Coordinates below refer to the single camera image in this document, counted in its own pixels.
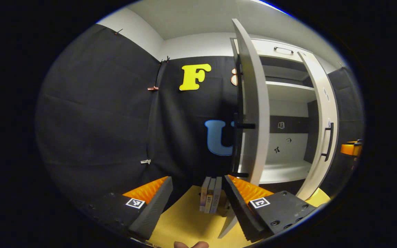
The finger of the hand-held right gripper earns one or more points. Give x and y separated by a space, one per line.
348 149

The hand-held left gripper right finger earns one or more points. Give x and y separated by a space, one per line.
241 210

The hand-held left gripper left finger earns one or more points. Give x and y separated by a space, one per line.
152 210

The white and grey cabinet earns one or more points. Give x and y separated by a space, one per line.
288 172

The white cabinet door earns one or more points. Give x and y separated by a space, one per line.
317 86
255 103

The beige cabinet drawer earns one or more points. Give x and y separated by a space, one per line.
267 48

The small white clip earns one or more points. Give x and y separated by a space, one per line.
145 161

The small red clip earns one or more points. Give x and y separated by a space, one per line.
152 88

